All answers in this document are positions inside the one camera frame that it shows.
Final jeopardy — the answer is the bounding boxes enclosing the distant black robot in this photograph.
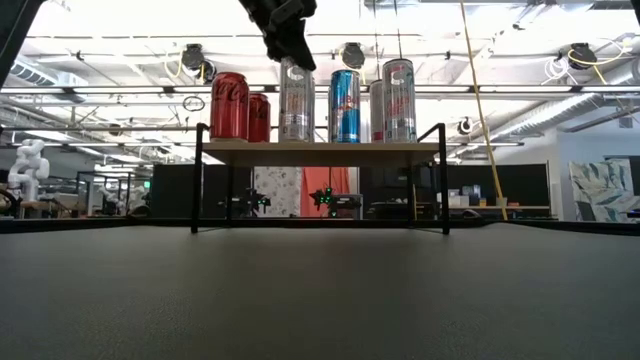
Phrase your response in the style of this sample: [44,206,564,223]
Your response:
[308,185,336,217]
[234,188,272,219]

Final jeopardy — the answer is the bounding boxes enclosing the leaf patterned panel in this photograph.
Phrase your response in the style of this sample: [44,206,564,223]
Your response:
[568,158,640,224]

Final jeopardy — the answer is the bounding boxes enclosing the small wooden shelf black legs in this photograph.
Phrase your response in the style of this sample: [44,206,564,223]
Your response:
[190,122,451,236]

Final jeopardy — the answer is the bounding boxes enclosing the black table frame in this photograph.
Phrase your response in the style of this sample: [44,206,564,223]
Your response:
[0,217,640,237]

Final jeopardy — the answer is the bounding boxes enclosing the floral patterned panel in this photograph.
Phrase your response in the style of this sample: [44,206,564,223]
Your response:
[253,167,303,219]

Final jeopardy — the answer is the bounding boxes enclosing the yellow cable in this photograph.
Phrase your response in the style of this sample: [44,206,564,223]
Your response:
[458,0,509,221]

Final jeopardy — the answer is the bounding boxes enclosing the black screen panel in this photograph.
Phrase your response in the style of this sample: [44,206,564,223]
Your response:
[447,162,551,219]

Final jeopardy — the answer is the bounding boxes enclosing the blue Red Bull can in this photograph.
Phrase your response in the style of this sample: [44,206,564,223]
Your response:
[328,68,362,144]

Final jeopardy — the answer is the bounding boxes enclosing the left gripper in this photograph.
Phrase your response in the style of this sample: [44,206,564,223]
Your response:
[238,0,319,71]

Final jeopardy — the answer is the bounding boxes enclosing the black table mat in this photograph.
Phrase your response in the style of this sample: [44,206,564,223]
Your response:
[0,222,640,360]

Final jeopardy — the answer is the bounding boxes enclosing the Celsius Peach Vibe can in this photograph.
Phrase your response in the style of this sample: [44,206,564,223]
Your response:
[381,58,418,144]
[368,79,385,144]

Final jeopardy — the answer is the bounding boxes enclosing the orange panel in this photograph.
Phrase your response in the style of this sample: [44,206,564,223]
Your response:
[299,167,351,219]

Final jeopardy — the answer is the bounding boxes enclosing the red Coca-Cola Zero Sugar can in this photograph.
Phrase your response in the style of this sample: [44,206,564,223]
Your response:
[209,71,250,143]

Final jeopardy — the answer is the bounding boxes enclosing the black partition panel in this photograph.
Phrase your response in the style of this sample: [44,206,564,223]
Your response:
[149,163,254,219]

